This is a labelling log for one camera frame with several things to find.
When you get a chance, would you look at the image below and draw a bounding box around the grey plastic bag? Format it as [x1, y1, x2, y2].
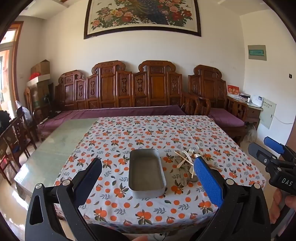
[243, 123, 258, 143]

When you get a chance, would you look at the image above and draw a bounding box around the wooden side table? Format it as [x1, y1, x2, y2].
[245, 102, 263, 126]

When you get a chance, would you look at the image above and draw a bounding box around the wooden door frame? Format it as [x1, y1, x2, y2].
[0, 21, 25, 112]

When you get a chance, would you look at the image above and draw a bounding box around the brown wooden chopstick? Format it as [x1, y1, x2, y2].
[174, 151, 195, 166]

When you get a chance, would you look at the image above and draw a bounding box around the white curved handle soup spoon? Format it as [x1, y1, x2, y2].
[181, 151, 193, 166]

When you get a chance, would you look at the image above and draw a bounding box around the purple sofa cushion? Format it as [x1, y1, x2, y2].
[40, 105, 185, 131]

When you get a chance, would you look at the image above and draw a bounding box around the rectangular metal tray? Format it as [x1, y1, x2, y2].
[128, 149, 167, 198]

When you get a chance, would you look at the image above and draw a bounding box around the white router box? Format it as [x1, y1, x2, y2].
[251, 95, 264, 107]

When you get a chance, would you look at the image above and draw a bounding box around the carved wooden armchair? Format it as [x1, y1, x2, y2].
[181, 65, 249, 146]

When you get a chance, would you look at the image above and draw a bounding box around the carved wooden dining chair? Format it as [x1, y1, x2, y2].
[5, 112, 37, 163]

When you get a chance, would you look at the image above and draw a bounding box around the metal fork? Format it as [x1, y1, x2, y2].
[179, 168, 188, 187]

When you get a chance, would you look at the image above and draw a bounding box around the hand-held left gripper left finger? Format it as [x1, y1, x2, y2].
[25, 158, 102, 241]

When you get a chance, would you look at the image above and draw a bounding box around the carved wooden sofa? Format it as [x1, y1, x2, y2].
[37, 60, 186, 139]

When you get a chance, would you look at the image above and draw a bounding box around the small brown cardboard box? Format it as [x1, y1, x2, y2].
[31, 60, 51, 77]

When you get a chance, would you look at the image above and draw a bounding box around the person's right hand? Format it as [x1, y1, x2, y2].
[269, 189, 296, 225]

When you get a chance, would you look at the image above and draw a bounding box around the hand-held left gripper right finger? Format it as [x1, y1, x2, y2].
[193, 156, 271, 241]

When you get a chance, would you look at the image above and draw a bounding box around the orange print tablecloth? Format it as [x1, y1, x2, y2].
[54, 115, 266, 233]

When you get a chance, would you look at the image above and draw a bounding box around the framed peacock flower painting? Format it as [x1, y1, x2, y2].
[84, 0, 201, 40]

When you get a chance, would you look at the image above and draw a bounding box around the purple armchair cushion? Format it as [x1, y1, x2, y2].
[208, 108, 245, 127]

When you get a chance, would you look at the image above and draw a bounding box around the white electrical panel door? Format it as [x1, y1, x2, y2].
[259, 97, 277, 130]

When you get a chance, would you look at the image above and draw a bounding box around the clear plastic bag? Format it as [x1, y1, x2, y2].
[15, 100, 33, 121]

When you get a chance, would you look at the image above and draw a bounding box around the white plastic fork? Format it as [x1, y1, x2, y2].
[187, 148, 195, 173]

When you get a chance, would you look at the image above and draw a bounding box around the flat white box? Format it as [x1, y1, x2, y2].
[26, 74, 52, 87]

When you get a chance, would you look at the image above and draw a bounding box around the black cloth bundle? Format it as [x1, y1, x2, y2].
[0, 110, 12, 135]

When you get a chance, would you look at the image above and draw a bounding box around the red desk calendar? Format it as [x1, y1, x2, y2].
[227, 84, 240, 96]

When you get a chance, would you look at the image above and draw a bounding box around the black standing fan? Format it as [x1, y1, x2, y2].
[43, 93, 58, 117]

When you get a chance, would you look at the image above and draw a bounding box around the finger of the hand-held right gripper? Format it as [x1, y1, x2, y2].
[264, 136, 296, 161]
[248, 142, 278, 165]

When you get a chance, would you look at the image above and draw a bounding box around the green wall box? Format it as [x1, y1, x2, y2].
[248, 44, 267, 61]

